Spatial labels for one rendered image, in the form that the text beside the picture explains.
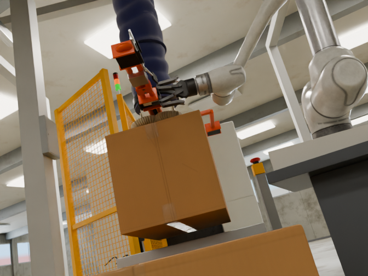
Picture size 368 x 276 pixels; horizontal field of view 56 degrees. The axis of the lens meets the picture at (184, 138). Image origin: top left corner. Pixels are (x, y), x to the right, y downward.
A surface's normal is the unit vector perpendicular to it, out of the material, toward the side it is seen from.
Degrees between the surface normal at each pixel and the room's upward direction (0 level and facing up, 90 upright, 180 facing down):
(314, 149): 90
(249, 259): 90
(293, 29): 90
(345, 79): 95
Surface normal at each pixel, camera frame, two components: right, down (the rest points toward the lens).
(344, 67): -0.07, -0.13
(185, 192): -0.16, -0.31
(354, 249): -0.46, -0.19
